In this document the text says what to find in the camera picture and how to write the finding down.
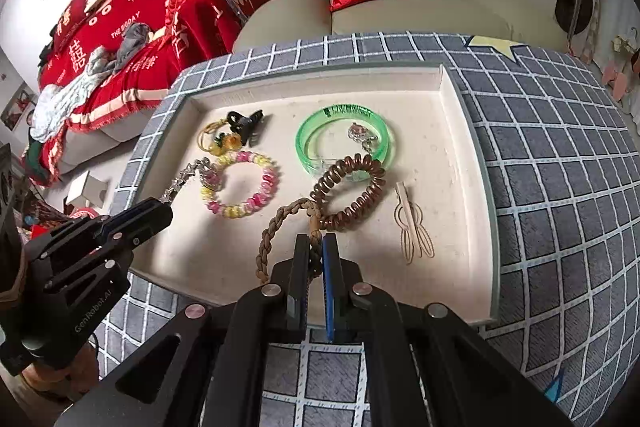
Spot cream hair clip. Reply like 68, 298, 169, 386
394, 181, 436, 265

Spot grey cloth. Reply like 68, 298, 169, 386
114, 22, 153, 72

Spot black claw hair clip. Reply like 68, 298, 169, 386
226, 109, 266, 148

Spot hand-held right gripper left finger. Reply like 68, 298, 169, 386
52, 234, 311, 427

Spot beige sofa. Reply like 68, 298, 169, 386
60, 104, 166, 178

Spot green translucent bangle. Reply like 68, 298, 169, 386
295, 104, 393, 182

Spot pale blue cloth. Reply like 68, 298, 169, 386
30, 47, 121, 142

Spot pink yellow bead bracelet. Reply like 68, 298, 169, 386
200, 150, 280, 219

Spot yellow bead cord bracelet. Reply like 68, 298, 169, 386
197, 119, 246, 155

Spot white box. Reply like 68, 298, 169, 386
67, 172, 108, 208

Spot tan braided hair tie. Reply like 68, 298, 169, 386
257, 197, 326, 285

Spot brown spiral hair tie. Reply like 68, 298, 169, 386
309, 154, 387, 233

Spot silver star hair clip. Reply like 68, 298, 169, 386
159, 157, 221, 208

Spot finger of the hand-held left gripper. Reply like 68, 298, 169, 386
95, 198, 174, 235
99, 218, 172, 259

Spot grey jewelry tray cream lining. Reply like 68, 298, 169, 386
116, 62, 501, 333

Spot sofa with red blanket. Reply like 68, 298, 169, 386
37, 0, 286, 188

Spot silver brooch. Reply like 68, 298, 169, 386
347, 122, 381, 152

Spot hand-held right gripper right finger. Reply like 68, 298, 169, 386
322, 233, 576, 427

